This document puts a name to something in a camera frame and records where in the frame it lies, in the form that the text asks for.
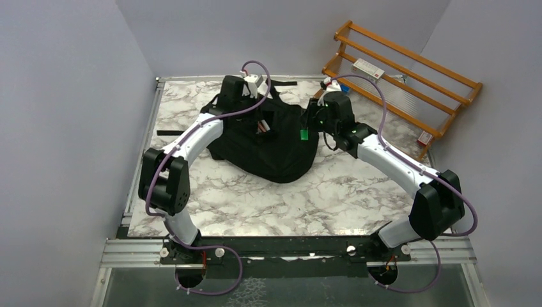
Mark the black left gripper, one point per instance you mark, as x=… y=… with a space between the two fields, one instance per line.
x=254 y=102

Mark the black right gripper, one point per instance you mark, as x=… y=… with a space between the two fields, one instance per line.
x=314 y=106

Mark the green black highlighter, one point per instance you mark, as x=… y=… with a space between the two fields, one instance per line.
x=304 y=134

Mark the black student bag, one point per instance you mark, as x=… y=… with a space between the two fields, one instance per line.
x=278 y=155

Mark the salmon pink pencil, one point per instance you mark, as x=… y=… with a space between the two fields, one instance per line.
x=263 y=126

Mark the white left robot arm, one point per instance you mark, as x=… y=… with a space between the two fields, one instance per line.
x=164 y=183

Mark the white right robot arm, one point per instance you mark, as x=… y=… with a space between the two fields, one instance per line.
x=437 y=204

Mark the small red white box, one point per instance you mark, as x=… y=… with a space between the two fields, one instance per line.
x=424 y=138

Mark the orange wooden shelf rack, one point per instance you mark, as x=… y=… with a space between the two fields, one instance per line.
x=421 y=94

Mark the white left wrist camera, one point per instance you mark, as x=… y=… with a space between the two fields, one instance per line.
x=252 y=82

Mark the black metal base rail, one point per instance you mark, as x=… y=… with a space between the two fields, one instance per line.
x=278 y=257

